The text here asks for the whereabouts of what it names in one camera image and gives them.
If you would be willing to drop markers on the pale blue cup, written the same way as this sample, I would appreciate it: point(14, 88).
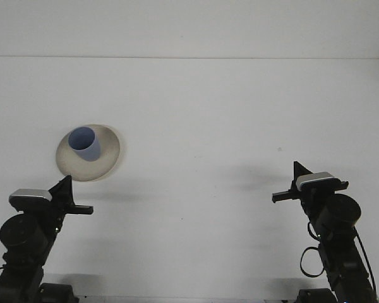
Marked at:
point(88, 151)

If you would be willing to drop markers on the pale round plate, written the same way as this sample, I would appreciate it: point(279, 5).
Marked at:
point(91, 172)

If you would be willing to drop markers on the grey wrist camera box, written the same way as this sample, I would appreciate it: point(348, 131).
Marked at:
point(316, 180)
point(30, 196)

